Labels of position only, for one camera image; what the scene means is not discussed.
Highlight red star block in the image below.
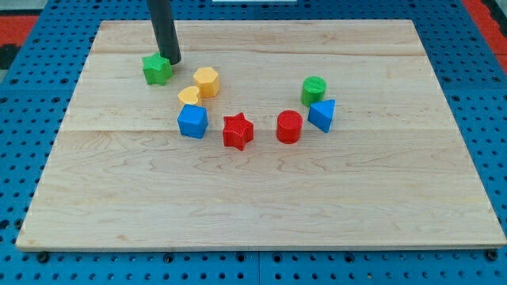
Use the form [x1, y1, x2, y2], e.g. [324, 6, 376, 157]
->
[222, 112, 254, 151]

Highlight red cylinder block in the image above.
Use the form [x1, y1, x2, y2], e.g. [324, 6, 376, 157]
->
[276, 110, 303, 144]

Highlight blue cube block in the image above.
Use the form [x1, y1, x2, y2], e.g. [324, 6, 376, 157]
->
[177, 104, 208, 139]

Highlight blue triangle block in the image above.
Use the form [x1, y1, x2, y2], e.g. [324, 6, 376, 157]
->
[307, 99, 336, 133]

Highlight yellow hexagon block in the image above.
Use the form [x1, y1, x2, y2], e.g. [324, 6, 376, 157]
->
[193, 67, 220, 98]

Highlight green cylinder block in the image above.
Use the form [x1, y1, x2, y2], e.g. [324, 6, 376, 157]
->
[300, 76, 327, 107]

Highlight yellow heart block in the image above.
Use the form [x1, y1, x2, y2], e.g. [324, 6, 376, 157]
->
[177, 85, 202, 106]

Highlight green star block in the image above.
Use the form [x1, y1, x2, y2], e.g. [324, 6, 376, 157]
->
[142, 52, 173, 86]

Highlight light wooden board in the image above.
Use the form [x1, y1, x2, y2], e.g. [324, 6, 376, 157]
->
[16, 20, 506, 252]

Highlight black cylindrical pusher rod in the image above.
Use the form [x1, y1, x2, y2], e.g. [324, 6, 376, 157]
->
[147, 0, 181, 65]

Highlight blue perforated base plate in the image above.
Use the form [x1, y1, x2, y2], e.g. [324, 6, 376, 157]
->
[1, 0, 506, 284]

